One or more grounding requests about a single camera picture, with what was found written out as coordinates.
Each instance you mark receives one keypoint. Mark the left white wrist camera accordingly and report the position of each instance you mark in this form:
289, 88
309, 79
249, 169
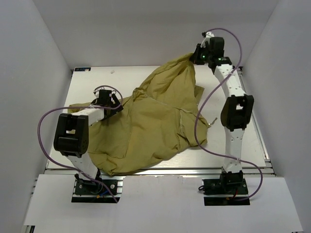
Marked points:
103, 94

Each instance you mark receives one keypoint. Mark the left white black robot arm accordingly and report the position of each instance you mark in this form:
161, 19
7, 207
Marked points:
72, 131

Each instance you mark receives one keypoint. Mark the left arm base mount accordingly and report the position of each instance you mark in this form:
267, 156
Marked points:
91, 192

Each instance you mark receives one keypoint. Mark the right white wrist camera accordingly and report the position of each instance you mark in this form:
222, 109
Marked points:
207, 36

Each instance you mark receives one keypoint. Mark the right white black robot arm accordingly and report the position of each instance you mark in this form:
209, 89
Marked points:
237, 110

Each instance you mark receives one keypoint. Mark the left blue table label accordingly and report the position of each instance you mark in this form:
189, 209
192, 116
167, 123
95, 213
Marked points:
82, 69

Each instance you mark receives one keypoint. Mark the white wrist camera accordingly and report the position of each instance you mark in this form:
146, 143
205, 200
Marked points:
207, 36
103, 94

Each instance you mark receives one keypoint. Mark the olive green hooded jacket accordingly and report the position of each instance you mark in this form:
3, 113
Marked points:
159, 120

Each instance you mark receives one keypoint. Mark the aluminium table front rail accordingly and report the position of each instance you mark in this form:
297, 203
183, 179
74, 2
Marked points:
207, 171

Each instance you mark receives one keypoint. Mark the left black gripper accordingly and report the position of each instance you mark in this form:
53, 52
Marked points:
115, 110

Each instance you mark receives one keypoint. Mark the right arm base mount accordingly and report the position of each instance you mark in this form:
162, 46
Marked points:
216, 195

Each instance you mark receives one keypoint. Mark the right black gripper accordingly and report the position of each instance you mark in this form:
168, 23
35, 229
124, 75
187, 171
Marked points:
198, 51

